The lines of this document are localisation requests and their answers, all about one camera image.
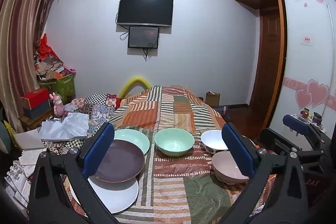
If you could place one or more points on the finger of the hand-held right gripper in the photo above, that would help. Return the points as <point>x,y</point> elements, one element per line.
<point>296,124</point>
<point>275,140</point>

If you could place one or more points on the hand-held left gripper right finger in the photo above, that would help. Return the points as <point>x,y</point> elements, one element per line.
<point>237,150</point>

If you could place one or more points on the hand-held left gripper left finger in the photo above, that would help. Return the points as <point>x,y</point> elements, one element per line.
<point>98,150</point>

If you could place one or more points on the pink bowl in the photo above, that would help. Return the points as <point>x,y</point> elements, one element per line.
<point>223,164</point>

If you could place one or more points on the dark brown plate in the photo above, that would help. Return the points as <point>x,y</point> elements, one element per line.
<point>120,163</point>

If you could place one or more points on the white bowl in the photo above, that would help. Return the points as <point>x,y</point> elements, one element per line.
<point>214,139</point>

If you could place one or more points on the mint green plate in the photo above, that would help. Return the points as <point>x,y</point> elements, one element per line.
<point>131,138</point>

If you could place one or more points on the white plate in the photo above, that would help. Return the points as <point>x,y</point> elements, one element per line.
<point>118,196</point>

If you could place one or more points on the mint green bowl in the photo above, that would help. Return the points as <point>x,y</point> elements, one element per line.
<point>173,144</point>

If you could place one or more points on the small dark jar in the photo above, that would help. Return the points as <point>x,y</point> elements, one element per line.
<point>317,118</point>

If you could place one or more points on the pink heart stickers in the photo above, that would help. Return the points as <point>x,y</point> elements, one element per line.
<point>313,92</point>

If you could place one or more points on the white cloth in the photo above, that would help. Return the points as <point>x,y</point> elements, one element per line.
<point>68,127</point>

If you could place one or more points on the checkered patchwork quilt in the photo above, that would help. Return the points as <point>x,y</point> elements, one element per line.
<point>99,106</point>

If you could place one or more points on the white sliding wardrobe door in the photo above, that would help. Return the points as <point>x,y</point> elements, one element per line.
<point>302,69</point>

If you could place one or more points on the brown cardboard box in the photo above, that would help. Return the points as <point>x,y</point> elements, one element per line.
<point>212,99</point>

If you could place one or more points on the pink bunny toy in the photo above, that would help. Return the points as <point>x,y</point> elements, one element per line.
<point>58,107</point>

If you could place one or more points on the brown wooden door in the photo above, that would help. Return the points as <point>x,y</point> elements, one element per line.
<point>269,69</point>

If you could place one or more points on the patchwork striped bedspread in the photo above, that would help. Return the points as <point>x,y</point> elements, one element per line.
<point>178,108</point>

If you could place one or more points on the dark grey box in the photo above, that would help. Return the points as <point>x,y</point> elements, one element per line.
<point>36,112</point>

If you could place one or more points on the green storage basket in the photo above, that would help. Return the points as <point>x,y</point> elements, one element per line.
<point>64,86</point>

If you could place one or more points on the wooden side table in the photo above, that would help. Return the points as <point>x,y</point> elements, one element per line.
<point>31,121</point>

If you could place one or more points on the pile of printed papers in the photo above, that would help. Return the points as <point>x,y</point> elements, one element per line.
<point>23,169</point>

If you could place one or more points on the yellow foam tube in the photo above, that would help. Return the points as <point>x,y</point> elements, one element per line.
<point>134,80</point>

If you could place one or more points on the red box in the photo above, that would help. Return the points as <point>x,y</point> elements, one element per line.
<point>35,98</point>

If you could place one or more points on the red label sticker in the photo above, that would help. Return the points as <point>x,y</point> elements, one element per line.
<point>306,40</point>

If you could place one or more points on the pile of paper packaging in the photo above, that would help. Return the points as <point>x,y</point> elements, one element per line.
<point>50,66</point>

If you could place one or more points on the red plastic bag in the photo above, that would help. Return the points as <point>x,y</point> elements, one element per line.
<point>46,48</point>

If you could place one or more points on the striped brown curtain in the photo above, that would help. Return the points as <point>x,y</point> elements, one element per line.
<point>21,43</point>

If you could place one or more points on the small black wall monitor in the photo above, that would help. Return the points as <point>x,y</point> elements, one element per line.
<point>143,37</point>

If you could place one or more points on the black wall television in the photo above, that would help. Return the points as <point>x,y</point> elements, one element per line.
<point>145,11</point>

